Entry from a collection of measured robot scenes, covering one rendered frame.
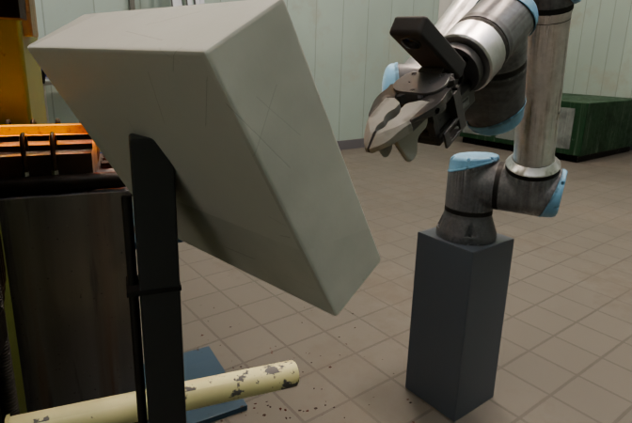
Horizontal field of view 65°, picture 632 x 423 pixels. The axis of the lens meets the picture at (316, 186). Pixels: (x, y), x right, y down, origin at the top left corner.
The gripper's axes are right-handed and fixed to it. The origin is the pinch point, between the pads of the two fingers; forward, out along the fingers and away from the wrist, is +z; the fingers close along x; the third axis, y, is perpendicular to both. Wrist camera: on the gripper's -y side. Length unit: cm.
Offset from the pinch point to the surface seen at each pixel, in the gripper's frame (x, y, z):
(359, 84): 372, 250, -383
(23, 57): 93, -10, 3
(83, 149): 59, 3, 13
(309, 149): -7.0, -10.3, 14.3
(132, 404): 30, 29, 37
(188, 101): -1.7, -17.5, 19.1
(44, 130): 69, -1, 14
